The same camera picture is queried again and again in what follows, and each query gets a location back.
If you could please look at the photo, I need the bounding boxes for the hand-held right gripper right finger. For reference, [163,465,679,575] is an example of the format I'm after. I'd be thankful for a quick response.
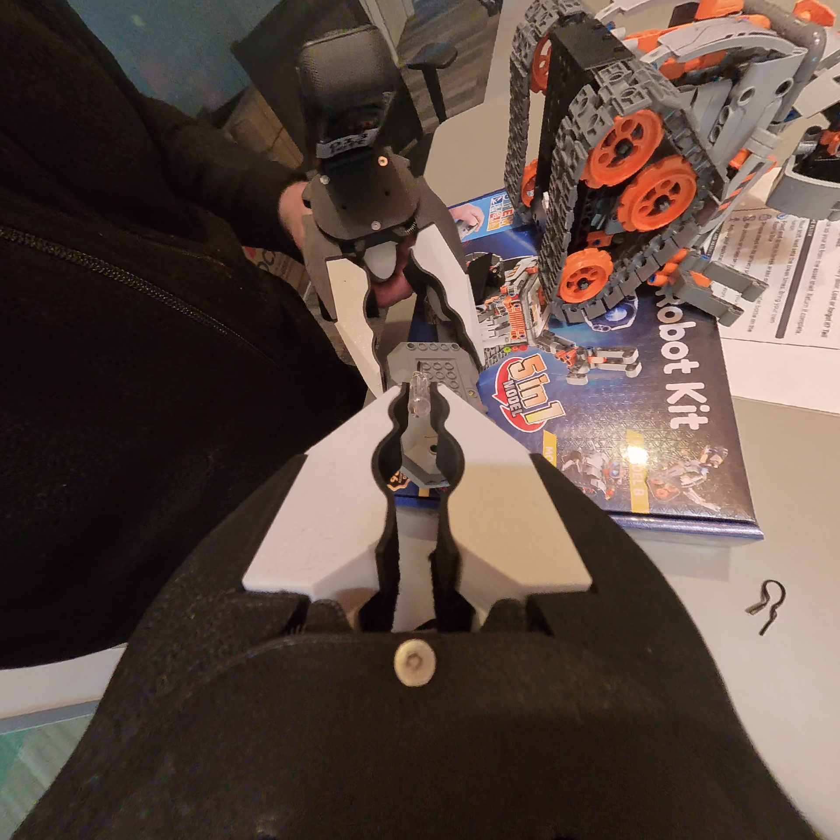
[430,384,593,627]

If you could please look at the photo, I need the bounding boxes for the blue robot kit box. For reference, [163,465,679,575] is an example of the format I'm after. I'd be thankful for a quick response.
[387,189,765,542]

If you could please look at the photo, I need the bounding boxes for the black office chair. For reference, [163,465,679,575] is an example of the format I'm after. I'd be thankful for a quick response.
[230,0,460,165]

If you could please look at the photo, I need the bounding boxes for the black orange tracked toy robot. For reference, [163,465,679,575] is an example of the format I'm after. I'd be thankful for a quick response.
[504,0,840,329]

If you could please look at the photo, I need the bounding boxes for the person's left forearm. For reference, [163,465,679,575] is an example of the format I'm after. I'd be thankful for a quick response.
[151,98,309,257]

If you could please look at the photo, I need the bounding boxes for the cardboard moving box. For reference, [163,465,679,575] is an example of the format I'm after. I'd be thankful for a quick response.
[239,246,309,299]

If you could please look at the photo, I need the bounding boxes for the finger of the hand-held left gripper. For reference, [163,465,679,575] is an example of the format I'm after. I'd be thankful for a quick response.
[408,225,491,413]
[325,252,388,399]

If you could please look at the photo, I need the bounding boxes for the person's left hand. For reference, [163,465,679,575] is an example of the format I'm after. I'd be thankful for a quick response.
[279,180,422,309]

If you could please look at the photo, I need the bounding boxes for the printed notice sheet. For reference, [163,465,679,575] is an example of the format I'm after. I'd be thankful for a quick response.
[705,167,840,417]

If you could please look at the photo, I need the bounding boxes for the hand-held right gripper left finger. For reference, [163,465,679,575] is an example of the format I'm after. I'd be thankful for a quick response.
[241,385,408,627]

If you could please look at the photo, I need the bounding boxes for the black wire clip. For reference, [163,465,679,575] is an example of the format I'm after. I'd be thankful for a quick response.
[745,579,787,636]

